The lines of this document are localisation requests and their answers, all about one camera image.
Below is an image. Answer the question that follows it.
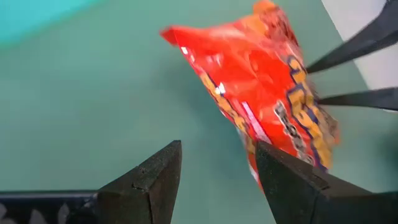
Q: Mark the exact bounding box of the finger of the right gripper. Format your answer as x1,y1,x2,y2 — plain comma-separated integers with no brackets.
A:
306,0,398,75
317,86,398,112

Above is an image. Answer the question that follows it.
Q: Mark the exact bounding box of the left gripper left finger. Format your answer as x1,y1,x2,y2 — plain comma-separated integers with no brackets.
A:
96,139,183,224

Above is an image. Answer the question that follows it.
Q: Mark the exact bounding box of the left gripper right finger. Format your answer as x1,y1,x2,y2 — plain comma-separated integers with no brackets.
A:
255,140,374,224

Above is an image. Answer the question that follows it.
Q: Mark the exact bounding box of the clear plastic bin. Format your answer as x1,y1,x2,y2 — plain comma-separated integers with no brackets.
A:
322,0,398,91

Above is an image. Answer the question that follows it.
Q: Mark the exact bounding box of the red Saucy Noods pack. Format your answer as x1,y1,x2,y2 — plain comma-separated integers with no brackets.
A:
160,0,340,194

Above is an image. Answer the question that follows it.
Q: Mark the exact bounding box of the green table mat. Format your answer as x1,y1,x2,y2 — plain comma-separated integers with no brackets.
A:
0,0,398,224

